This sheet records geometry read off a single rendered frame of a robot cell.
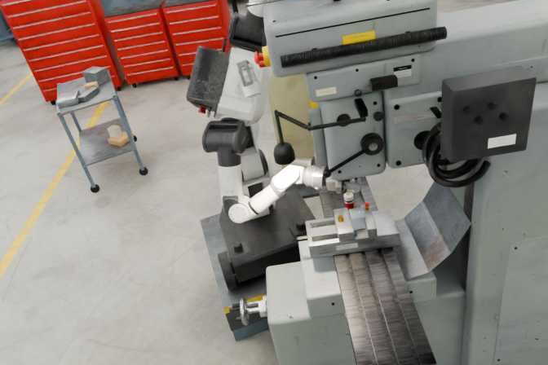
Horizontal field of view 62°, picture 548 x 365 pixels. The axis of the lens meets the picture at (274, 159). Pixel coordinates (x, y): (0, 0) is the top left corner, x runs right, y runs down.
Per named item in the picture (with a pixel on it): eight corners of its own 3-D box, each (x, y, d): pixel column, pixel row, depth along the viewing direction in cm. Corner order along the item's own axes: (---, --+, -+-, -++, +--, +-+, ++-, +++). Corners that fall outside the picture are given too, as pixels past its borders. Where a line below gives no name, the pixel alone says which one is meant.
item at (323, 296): (309, 319, 181) (305, 299, 174) (301, 257, 210) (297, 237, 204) (437, 301, 178) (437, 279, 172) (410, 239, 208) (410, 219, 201)
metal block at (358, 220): (352, 230, 179) (351, 218, 176) (350, 220, 184) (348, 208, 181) (365, 228, 179) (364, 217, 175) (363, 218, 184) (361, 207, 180)
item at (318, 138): (316, 166, 161) (308, 114, 150) (315, 160, 164) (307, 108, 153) (328, 164, 161) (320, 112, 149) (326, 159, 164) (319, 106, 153)
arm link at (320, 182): (340, 180, 161) (308, 177, 166) (342, 201, 167) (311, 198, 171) (349, 160, 171) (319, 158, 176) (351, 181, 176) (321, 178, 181)
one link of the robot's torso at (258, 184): (237, 207, 266) (225, 153, 229) (270, 196, 269) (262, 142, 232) (245, 229, 256) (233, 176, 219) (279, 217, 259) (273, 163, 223)
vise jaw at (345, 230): (338, 241, 176) (338, 234, 174) (333, 217, 189) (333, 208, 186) (355, 239, 175) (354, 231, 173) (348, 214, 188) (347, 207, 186)
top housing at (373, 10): (273, 81, 131) (262, 25, 122) (269, 50, 153) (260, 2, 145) (439, 51, 129) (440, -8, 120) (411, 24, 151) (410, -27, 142)
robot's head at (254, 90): (244, 100, 170) (245, 96, 161) (236, 73, 169) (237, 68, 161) (260, 95, 171) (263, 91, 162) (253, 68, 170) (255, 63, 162)
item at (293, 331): (288, 405, 215) (265, 323, 183) (284, 345, 242) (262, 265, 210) (461, 380, 211) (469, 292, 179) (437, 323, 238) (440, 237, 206)
